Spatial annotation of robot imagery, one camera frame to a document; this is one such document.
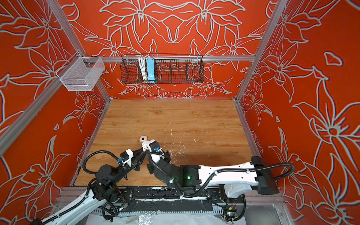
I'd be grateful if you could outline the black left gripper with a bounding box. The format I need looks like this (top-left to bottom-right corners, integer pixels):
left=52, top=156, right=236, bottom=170
left=112, top=147, right=145, bottom=185

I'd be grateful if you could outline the white round disc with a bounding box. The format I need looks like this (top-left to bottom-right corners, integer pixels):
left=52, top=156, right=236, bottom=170
left=142, top=141, right=152, bottom=152

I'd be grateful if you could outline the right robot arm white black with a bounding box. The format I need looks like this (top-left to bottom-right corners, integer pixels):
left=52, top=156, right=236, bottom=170
left=146, top=152, right=295, bottom=198

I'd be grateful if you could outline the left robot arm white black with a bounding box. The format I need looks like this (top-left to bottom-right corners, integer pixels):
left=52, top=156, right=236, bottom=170
left=30, top=149, right=147, bottom=225

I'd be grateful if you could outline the small green circuit board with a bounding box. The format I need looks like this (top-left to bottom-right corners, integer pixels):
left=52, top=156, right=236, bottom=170
left=224, top=207, right=238, bottom=221

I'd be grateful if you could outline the blue flat box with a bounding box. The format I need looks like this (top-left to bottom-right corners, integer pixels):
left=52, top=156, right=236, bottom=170
left=146, top=58, right=155, bottom=83

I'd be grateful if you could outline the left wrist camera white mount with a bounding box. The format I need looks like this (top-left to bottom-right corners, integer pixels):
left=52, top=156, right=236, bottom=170
left=117, top=149, right=134, bottom=167

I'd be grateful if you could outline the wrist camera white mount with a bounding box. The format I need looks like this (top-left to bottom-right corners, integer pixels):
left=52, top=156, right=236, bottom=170
left=117, top=149, right=134, bottom=167
left=149, top=140, right=164, bottom=156

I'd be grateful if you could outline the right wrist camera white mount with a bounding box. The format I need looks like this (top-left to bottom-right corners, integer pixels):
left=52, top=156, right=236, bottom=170
left=149, top=140, right=164, bottom=156

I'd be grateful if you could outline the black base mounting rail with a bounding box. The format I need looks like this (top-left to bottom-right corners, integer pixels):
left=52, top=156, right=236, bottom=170
left=115, top=186, right=244, bottom=217

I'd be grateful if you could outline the black wire wall basket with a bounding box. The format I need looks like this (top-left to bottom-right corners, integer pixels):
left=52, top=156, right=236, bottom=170
left=120, top=53, right=205, bottom=84

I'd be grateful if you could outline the white coiled cable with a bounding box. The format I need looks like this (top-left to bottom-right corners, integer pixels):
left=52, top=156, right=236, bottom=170
left=138, top=56, right=148, bottom=83

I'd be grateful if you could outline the clear plastic wall bin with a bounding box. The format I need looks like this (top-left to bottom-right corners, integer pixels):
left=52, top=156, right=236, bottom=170
left=55, top=52, right=105, bottom=92

